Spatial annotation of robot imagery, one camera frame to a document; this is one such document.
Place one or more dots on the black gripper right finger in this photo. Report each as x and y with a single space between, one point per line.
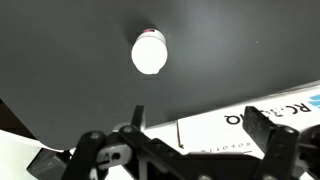
276 143

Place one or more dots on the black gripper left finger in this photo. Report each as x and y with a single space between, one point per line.
100 156

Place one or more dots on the white pill bottle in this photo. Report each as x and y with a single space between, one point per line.
149 55

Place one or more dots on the small black block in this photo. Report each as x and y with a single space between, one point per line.
43 165

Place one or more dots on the white Robotiq cardboard box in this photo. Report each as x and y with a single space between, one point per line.
213 133

